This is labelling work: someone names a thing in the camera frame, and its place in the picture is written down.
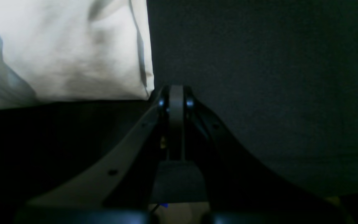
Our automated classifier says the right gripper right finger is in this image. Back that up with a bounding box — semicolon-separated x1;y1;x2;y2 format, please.
177;86;346;224

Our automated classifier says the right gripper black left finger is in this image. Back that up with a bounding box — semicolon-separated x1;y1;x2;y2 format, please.
14;86;179;224

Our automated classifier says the cream white T-shirt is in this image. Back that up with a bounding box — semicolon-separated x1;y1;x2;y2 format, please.
0;0;154;110

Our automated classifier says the black table cloth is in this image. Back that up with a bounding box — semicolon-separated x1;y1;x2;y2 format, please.
0;0;358;220

